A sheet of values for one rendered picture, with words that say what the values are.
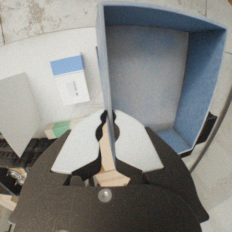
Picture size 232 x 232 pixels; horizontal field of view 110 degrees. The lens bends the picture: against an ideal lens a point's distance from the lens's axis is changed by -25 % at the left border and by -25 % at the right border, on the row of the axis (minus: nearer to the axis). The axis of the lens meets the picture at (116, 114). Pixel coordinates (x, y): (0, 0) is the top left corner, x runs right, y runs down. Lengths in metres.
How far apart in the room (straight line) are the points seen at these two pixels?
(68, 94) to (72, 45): 0.22
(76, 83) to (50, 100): 0.21
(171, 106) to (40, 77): 0.55
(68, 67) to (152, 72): 0.34
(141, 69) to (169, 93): 0.07
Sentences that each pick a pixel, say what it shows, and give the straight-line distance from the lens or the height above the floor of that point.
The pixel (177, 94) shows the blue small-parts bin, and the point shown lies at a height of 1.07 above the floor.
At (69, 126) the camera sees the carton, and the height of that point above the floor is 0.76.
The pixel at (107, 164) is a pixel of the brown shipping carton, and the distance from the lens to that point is 0.66.
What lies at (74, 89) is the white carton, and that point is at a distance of 0.47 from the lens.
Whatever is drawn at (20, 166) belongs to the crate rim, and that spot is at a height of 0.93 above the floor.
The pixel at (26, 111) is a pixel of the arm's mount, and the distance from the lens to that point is 0.58.
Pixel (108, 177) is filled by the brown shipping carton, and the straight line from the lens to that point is 0.80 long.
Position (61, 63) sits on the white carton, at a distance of 0.46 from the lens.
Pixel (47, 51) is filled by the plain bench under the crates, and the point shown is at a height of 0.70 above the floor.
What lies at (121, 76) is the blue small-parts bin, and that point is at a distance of 0.17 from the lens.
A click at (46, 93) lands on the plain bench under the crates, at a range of 0.61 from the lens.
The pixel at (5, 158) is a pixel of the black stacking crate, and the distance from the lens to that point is 0.78.
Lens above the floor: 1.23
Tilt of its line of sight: 58 degrees down
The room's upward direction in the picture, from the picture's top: 160 degrees clockwise
